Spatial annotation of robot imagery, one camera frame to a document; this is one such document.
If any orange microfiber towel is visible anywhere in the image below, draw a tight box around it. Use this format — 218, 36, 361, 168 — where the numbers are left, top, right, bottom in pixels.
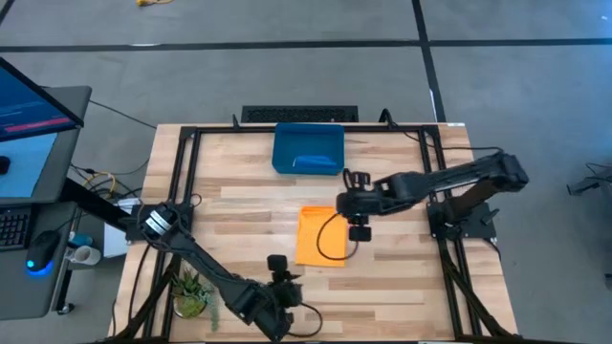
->
295, 205, 349, 268

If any blue microfiber towel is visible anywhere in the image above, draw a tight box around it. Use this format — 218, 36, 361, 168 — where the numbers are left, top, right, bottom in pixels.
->
292, 155, 339, 168

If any small potted succulent plant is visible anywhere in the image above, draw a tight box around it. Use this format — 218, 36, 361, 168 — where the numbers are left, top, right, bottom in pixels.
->
170, 268, 221, 333

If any black floor vent grate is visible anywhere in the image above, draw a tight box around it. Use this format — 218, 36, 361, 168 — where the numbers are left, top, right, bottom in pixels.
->
240, 104, 360, 124

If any white box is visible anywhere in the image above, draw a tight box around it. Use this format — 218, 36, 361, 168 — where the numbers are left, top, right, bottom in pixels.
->
102, 198, 140, 259

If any white mug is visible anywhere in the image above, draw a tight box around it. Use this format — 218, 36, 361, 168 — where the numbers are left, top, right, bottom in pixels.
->
66, 244, 102, 267

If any black equipment stand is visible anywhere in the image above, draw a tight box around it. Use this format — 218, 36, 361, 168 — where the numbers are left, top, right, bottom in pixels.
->
566, 161, 612, 197

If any black computer mouse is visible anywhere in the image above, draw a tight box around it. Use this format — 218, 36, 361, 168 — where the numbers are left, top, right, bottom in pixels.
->
26, 229, 62, 277

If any gray computer desk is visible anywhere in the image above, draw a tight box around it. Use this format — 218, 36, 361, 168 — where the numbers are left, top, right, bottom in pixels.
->
0, 85, 93, 320

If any black keyboard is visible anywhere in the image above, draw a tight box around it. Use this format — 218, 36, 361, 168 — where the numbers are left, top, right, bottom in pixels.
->
0, 205, 33, 252

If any computer monitor blue screen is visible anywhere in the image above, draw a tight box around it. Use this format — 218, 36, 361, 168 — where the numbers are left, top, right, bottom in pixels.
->
0, 55, 86, 143

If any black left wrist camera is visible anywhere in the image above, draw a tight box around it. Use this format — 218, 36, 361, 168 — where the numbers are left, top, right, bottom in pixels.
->
266, 254, 289, 274

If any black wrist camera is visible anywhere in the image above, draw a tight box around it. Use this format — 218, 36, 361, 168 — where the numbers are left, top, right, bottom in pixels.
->
266, 254, 289, 274
347, 224, 373, 243

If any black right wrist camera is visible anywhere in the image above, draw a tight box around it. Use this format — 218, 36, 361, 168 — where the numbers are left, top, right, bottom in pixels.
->
347, 224, 373, 243

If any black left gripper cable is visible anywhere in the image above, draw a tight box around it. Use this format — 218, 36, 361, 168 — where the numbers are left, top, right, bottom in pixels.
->
286, 303, 324, 338

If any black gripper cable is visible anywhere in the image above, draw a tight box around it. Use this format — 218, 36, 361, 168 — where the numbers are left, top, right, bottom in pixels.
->
286, 303, 324, 338
316, 212, 361, 262

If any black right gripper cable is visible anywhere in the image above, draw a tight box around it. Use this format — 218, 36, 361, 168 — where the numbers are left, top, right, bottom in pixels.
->
316, 212, 361, 262

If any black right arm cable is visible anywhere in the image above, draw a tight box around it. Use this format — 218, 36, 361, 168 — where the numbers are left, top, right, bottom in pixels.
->
404, 131, 503, 155

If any black metal table frame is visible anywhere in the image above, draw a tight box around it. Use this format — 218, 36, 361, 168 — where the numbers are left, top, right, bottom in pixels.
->
112, 122, 522, 344

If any yellow cable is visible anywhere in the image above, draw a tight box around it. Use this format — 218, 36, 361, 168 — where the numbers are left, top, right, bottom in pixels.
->
83, 170, 118, 200

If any black floor cable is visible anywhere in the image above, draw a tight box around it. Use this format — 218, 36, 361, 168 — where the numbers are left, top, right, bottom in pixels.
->
88, 98, 158, 130

